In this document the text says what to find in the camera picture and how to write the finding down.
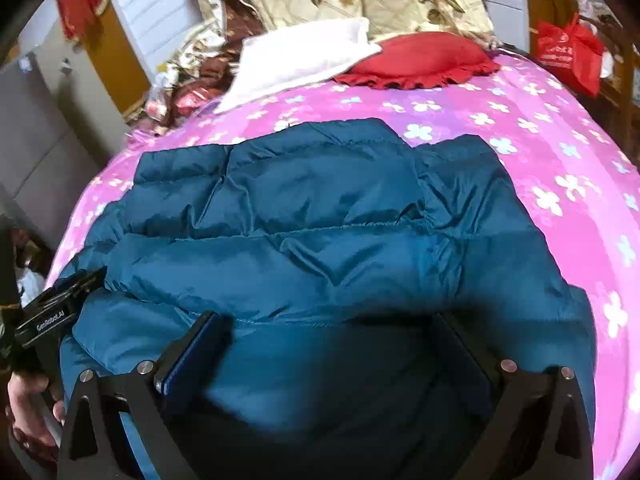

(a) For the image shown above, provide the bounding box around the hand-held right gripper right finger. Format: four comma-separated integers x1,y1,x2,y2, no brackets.
432,312,593,480

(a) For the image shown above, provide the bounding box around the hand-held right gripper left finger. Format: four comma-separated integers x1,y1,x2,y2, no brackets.
59,310,232,480

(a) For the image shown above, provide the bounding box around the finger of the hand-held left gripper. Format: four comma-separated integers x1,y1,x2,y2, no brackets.
47,266,108,307

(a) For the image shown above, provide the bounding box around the blue puffer jacket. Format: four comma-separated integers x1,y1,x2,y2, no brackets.
57,119,598,480

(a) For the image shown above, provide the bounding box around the person's left hand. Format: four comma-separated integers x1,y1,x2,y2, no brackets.
5,372,67,461

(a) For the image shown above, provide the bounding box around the grey cabinet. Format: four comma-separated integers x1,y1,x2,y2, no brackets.
0,50,106,251

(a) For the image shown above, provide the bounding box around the red shiny packet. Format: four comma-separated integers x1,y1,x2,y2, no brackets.
172,80,226,117

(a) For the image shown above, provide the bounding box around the yellow wooden door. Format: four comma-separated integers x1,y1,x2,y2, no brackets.
82,5,151,122

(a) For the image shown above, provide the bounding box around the pink floral bed sheet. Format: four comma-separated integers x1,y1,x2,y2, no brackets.
45,52,640,480

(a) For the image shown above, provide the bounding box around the wooden chair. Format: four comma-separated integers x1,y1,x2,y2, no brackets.
580,0,640,128

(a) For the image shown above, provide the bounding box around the red ruffled cushion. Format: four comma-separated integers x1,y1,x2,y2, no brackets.
332,31,501,90

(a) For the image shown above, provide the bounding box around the white pillow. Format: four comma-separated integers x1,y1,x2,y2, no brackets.
212,16,383,115

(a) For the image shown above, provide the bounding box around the brown floral cloth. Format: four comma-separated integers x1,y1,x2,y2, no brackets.
125,0,271,136

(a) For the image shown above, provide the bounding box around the red plastic bag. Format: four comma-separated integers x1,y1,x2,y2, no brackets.
535,12,606,98

